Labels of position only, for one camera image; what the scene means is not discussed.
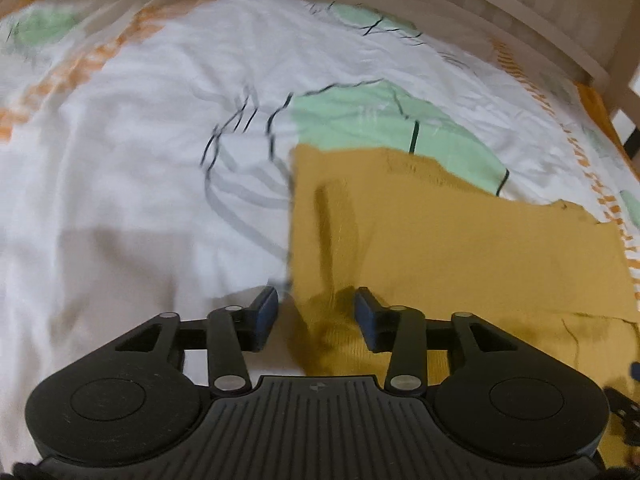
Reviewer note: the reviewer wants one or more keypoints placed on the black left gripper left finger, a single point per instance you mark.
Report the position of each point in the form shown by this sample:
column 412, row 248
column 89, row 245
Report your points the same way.
column 257, row 320

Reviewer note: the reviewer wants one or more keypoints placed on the mustard yellow knit garment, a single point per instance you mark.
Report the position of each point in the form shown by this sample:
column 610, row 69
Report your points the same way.
column 417, row 236

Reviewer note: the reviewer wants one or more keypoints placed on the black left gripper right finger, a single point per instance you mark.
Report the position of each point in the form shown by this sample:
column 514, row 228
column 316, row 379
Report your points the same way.
column 376, row 323

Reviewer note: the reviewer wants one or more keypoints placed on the white leaf print bedsheet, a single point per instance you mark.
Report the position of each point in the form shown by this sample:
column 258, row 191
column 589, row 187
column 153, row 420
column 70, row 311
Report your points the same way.
column 147, row 154

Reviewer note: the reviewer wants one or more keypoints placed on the orange mattress cover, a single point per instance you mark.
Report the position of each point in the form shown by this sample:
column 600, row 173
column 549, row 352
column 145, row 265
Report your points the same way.
column 594, row 106

